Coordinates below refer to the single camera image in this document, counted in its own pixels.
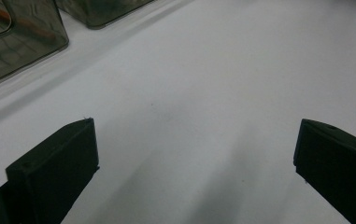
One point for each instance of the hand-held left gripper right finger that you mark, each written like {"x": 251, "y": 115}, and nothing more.
{"x": 340, "y": 168}

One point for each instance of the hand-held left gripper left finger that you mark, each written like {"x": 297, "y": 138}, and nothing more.
{"x": 54, "y": 174}

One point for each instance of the transparent grey plastic bin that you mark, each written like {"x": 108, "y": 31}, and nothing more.
{"x": 26, "y": 56}
{"x": 104, "y": 12}

